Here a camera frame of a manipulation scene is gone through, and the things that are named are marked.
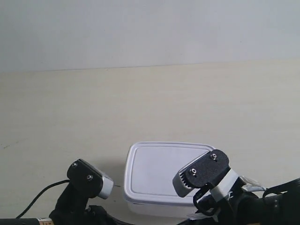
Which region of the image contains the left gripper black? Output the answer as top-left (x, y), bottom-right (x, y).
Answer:
top-left (49, 184), bottom-right (127, 225)

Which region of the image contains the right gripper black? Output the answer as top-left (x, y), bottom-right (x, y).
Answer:
top-left (180, 187), bottom-right (258, 225)

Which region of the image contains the white lidded plastic container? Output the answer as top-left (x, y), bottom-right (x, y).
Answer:
top-left (123, 142), bottom-right (214, 218)

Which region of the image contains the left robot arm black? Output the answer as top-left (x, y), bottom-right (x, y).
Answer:
top-left (0, 180), bottom-right (126, 225)

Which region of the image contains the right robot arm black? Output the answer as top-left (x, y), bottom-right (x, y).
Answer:
top-left (180, 179), bottom-right (300, 225)

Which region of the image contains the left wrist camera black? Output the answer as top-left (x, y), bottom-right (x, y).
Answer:
top-left (67, 159), bottom-right (114, 199)

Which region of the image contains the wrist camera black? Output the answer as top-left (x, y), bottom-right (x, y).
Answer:
top-left (67, 159), bottom-right (114, 199)
top-left (172, 149), bottom-right (230, 198)

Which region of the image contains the right camera black cable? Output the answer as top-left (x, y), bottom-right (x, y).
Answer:
top-left (192, 184), bottom-right (220, 216)

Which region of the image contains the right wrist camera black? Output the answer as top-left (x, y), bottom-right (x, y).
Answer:
top-left (172, 149), bottom-right (230, 198)

